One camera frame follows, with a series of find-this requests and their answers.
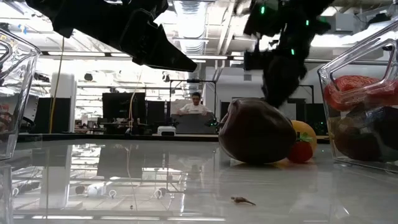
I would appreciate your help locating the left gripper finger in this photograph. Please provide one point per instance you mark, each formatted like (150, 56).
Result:
(155, 49)

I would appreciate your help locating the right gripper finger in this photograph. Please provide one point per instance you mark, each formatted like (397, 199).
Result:
(280, 87)

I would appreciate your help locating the dark maroon round fruit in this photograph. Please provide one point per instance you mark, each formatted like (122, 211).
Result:
(256, 133)

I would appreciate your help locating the red bell pepper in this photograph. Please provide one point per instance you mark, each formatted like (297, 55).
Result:
(348, 90)

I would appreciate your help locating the dark purple onion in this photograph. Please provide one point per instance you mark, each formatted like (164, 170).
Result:
(357, 140)

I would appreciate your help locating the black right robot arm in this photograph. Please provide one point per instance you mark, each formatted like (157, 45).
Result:
(289, 15)

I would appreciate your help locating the overhead light bar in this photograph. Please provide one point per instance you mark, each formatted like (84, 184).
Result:
(77, 54)

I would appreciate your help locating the black cabinet with green lights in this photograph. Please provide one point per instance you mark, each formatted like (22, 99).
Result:
(315, 119)

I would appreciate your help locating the orange fruit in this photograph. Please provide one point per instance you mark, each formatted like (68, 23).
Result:
(306, 130)

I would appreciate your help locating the black monitor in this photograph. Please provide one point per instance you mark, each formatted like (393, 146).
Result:
(121, 107)

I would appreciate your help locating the small red green-topped fruit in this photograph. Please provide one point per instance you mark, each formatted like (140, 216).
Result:
(300, 152)

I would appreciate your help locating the person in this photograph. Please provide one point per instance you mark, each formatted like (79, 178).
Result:
(194, 109)

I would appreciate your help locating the white box device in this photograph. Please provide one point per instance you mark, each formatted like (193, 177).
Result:
(167, 131)

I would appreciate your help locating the grey panel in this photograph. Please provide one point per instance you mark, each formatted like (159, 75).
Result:
(192, 124)

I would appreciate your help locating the clear plastic basket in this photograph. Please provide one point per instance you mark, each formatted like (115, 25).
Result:
(342, 165)
(18, 93)

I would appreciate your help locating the small brown stem scrap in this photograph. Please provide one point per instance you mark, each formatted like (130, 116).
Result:
(241, 201)

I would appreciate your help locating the silver ventilation duct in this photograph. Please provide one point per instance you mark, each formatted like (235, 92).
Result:
(190, 31)

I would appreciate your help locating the black frame stand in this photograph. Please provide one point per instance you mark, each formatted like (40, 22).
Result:
(192, 81)

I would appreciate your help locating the black table frame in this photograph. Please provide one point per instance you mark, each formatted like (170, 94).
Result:
(93, 137)

